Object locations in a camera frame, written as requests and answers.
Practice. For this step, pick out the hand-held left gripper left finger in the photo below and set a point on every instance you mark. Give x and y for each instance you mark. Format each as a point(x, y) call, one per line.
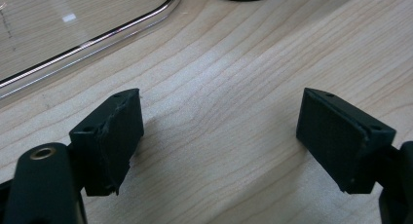
point(107, 142)

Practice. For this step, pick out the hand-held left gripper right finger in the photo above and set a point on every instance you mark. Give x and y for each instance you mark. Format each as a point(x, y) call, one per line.
point(341, 142)

